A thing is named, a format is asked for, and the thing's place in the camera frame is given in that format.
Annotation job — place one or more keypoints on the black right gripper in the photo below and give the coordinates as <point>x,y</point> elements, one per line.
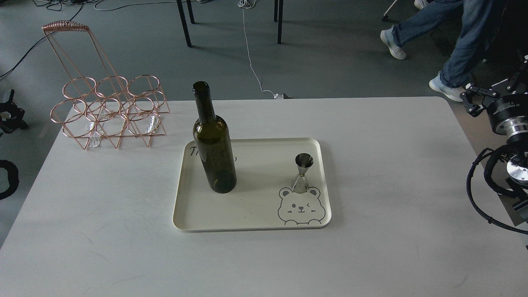
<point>478,99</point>

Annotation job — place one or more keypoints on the steel double jigger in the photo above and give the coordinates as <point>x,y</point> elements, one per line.
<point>303,162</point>

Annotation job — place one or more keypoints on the dark green wine bottle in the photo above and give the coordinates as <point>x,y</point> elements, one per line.
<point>211,135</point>

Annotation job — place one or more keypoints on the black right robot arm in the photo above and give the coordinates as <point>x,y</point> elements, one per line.
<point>506,104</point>

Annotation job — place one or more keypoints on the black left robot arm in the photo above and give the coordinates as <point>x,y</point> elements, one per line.
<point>11,114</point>

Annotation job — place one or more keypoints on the black table legs right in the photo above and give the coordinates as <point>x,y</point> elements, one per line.
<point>278,18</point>

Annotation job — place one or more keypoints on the black table legs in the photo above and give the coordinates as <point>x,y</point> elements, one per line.
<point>278,18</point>
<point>185,17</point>

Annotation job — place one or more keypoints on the cream bear serving tray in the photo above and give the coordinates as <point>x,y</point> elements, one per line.
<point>263,198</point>

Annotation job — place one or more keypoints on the black table legs left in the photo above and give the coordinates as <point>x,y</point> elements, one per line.
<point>185,17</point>

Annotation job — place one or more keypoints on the rose gold wire wine rack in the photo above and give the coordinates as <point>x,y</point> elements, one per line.
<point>109,108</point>

